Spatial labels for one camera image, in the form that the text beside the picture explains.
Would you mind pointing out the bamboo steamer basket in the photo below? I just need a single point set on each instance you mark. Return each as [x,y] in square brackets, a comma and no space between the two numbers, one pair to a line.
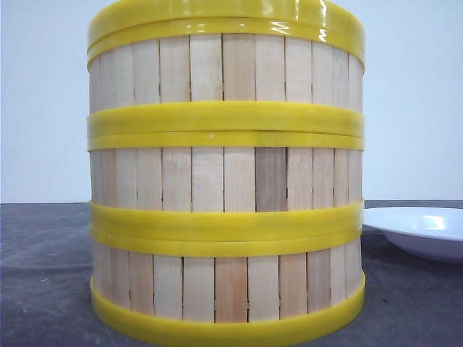
[225,89]
[257,301]
[165,197]

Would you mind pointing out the woven bamboo steamer lid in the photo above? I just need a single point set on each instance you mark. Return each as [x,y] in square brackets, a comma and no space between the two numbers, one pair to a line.
[130,21]

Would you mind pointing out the white plate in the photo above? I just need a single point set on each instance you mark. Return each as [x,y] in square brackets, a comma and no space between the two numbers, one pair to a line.
[434,233]

